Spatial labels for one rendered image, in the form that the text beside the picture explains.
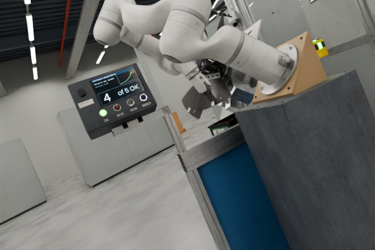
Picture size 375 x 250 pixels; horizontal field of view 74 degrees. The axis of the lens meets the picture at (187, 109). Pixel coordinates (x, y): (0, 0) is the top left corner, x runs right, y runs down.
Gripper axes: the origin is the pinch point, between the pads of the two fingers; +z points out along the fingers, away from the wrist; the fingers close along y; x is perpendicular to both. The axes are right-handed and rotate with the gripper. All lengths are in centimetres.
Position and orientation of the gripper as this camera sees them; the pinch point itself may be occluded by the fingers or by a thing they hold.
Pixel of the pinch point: (211, 97)
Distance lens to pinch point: 137.9
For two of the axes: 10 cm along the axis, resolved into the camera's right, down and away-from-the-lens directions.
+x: -7.1, 6.3, -3.3
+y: -3.4, 1.1, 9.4
